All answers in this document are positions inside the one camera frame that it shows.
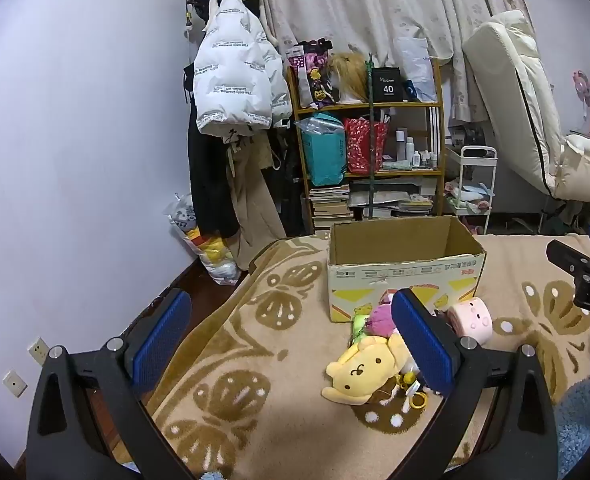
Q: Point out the green pole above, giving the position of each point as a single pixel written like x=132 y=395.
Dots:
x=372 y=135

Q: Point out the clear plastic bag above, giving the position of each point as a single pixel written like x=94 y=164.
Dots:
x=417 y=67

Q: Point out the blonde wig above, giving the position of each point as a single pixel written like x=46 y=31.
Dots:
x=349 y=75

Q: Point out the green tissue pack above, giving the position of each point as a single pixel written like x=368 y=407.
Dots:
x=361 y=324

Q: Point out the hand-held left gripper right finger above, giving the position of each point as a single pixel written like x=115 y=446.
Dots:
x=420 y=340

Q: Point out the yellow dog plush toy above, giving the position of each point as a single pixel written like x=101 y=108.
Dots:
x=362 y=367

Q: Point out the floral curtain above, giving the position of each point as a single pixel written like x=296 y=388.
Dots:
x=375 y=5

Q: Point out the wooden shelf rack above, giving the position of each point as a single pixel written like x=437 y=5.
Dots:
x=375 y=106

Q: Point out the pink fan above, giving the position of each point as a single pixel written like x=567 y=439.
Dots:
x=581 y=87

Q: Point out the doll accessory packages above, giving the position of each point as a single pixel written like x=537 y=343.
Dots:
x=311 y=77

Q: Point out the stack of books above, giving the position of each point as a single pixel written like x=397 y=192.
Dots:
x=331 y=207

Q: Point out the white puffer jacket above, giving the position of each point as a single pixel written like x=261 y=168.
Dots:
x=235 y=65

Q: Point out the pile of papers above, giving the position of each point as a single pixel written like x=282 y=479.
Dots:
x=390 y=201

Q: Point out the pink plush toy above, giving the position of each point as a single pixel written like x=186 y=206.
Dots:
x=472 y=320

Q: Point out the plastic bag of toys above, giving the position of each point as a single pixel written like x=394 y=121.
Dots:
x=210 y=255

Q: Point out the beige butterfly pattern blanket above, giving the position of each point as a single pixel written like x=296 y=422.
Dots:
x=285 y=360

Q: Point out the white trolley cart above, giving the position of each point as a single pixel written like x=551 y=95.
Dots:
x=477 y=180

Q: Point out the magenta plush toy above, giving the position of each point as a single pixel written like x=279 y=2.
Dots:
x=381 y=321

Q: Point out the black hanging coat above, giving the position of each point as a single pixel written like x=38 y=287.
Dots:
x=207 y=185

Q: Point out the blue fleece clothing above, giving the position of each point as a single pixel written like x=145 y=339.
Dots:
x=582 y=425

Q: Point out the row of small bottles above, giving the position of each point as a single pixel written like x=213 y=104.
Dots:
x=417 y=152

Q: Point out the teal bag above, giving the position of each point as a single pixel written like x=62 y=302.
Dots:
x=325 y=152

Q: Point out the white wall socket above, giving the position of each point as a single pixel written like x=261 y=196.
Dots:
x=14 y=383
x=38 y=351

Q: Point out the white upright mattress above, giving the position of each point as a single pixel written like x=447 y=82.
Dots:
x=515 y=95

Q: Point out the red patterned bag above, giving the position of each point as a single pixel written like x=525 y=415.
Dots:
x=362 y=147

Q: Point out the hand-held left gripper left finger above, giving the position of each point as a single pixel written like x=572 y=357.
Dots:
x=162 y=340

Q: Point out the black box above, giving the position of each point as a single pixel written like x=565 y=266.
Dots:
x=387 y=85

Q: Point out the printed cardboard box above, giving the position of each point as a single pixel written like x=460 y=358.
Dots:
x=405 y=272

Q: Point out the white duvet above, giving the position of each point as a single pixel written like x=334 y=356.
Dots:
x=585 y=165

